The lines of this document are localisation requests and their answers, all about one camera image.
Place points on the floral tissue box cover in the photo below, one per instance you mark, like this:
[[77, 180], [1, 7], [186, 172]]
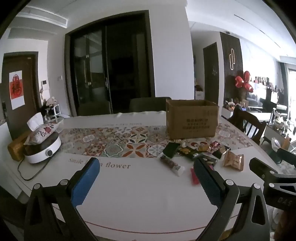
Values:
[[40, 132]]

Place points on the golden brown snack packet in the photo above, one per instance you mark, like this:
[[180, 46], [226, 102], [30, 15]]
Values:
[[233, 160]]

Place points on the red and white snack packet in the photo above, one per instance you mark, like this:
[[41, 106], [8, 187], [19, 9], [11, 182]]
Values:
[[214, 145]]

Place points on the white floral patterned tablecloth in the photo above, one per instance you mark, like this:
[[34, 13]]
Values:
[[138, 185]]

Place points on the row of shelf ornaments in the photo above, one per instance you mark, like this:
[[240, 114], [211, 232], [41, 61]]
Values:
[[268, 82]]

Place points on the black snack packet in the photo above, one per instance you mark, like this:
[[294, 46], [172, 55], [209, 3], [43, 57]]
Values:
[[171, 149]]

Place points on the dark interior door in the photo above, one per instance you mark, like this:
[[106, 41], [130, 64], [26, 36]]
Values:
[[211, 74]]

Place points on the dark slatted wall panel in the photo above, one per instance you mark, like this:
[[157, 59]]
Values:
[[231, 85]]

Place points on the ceiling air vent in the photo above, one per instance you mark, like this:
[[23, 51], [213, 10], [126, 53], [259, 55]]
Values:
[[41, 17]]

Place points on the white plastic basket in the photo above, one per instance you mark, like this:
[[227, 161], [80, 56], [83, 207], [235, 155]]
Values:
[[57, 125]]

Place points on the red foil balloon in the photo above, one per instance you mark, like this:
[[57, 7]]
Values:
[[245, 81]]

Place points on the dark glossy snack packet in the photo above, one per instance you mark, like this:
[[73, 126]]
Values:
[[210, 160]]

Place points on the magenta red snack packet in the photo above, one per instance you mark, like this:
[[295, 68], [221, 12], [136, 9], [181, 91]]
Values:
[[193, 177]]

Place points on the brown wooden box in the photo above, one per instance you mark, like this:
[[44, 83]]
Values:
[[16, 149]]

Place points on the looped wall lamp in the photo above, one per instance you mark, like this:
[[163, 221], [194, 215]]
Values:
[[232, 56]]

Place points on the brown entrance door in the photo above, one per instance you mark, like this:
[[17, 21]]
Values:
[[29, 92]]

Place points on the white wall intercom panel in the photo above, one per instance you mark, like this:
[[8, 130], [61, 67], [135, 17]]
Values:
[[45, 89]]

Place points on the white cube shelf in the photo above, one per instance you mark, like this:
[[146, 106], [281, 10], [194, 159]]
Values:
[[57, 110]]

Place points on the stacked hallway storage boxes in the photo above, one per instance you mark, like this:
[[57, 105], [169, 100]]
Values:
[[199, 92]]

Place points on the white round electric cooker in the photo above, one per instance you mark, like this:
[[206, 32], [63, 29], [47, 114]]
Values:
[[44, 150]]

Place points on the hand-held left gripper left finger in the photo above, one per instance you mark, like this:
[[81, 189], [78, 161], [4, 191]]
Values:
[[85, 183]]

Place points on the brown cardboard box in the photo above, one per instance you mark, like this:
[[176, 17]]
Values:
[[192, 120]]

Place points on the dark green snack packet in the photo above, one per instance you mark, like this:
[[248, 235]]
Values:
[[188, 153]]

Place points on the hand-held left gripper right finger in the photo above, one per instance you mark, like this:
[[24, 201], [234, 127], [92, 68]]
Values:
[[208, 183]]

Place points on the yellow snack packet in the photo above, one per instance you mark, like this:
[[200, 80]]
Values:
[[203, 147]]

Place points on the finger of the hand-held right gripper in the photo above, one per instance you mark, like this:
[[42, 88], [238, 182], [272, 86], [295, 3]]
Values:
[[262, 168]]

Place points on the red and white door poster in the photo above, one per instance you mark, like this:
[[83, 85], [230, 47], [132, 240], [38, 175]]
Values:
[[16, 90]]

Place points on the dark wooden slatted chair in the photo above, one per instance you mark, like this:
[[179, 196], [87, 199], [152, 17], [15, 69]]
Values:
[[252, 125]]

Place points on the clear snack bar packet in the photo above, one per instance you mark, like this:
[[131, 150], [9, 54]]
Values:
[[172, 165]]

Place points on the dark brown snack packet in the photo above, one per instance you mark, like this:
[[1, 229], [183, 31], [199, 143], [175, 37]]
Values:
[[220, 153]]

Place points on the dark sliding glass door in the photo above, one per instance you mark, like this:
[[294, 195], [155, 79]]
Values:
[[120, 69]]

